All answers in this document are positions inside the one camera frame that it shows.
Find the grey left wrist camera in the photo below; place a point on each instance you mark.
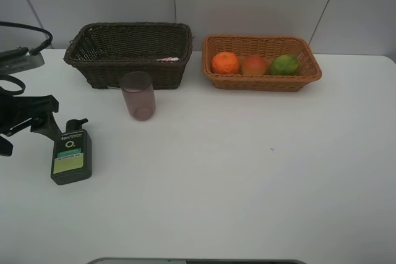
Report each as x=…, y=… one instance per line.
x=19, y=60

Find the dark brown wicker basket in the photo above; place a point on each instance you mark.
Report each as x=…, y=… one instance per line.
x=104, y=52

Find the red yellow peach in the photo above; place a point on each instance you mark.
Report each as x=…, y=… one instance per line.
x=254, y=65

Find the translucent purple plastic cup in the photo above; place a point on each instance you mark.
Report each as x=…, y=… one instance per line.
x=138, y=95

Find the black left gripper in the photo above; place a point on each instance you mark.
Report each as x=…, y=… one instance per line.
x=21, y=112

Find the black green cleanser bottle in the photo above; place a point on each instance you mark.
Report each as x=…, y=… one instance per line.
x=72, y=154

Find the light orange wicker basket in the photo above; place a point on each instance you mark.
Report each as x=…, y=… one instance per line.
x=269, y=47

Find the pink bottle white cap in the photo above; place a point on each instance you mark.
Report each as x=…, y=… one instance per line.
x=169, y=59

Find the orange mandarin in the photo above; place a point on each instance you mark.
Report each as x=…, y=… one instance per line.
x=225, y=63

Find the green lime fruit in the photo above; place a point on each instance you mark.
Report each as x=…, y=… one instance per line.
x=284, y=65

